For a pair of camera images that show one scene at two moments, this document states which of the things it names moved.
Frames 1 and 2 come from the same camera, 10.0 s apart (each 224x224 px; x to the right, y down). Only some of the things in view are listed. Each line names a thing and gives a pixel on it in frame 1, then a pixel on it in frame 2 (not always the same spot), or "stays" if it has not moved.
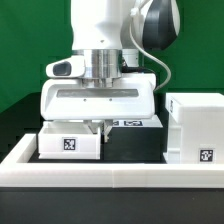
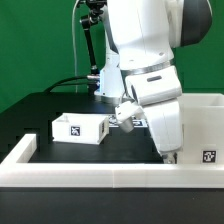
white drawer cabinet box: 195,128 stays
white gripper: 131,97 to 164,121
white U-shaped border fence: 14,174 stays
